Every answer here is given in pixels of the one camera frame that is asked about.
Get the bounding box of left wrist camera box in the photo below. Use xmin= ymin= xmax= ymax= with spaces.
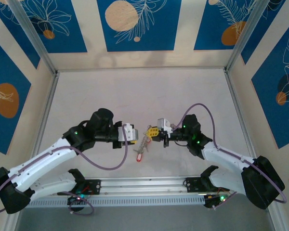
xmin=117 ymin=123 xmax=139 ymax=142

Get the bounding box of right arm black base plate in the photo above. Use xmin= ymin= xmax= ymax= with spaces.
xmin=184 ymin=177 xmax=231 ymax=193

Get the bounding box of grey slotted cable duct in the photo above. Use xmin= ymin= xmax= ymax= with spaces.
xmin=26 ymin=194 xmax=207 ymax=209

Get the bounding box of long aluminium mounting rail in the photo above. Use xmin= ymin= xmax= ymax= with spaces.
xmin=26 ymin=173 xmax=246 ymax=200

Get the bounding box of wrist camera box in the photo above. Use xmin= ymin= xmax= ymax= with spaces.
xmin=117 ymin=123 xmax=139 ymax=142
xmin=157 ymin=117 xmax=173 ymax=133

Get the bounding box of aluminium frame post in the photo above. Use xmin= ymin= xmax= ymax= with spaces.
xmin=224 ymin=0 xmax=274 ymax=73
xmin=7 ymin=0 xmax=58 ymax=76

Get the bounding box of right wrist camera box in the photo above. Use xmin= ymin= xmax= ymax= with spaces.
xmin=157 ymin=117 xmax=173 ymax=133

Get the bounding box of metal keyring with split rings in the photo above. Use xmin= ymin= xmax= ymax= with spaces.
xmin=137 ymin=134 xmax=152 ymax=155

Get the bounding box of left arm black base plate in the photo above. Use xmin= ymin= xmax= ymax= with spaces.
xmin=72 ymin=179 xmax=102 ymax=196

